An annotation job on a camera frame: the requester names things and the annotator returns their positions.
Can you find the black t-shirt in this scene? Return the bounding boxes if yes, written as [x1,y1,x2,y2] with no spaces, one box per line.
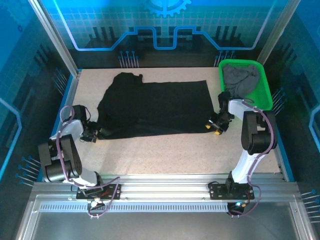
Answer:
[96,72,218,141]

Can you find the grey t-shirt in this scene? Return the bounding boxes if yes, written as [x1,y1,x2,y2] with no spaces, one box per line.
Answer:
[222,64,261,99]

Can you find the green plastic basket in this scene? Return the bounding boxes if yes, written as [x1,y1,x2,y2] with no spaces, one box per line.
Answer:
[218,59,274,112]

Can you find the steel sheet tray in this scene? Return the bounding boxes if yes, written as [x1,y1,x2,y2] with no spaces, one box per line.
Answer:
[14,194,316,240]

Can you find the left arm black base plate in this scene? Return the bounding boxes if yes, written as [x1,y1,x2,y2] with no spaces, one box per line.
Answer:
[76,183,123,201]

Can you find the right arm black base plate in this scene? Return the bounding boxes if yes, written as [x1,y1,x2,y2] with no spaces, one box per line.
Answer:
[208,181,256,201]

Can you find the aluminium mounting rail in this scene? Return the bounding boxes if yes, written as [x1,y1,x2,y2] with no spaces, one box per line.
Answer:
[32,174,301,199]

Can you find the slotted grey cable duct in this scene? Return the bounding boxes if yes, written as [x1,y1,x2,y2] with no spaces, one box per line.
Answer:
[39,203,292,213]

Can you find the aluminium frame post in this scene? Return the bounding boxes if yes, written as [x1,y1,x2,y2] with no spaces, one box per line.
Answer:
[256,0,302,66]
[27,0,82,77]

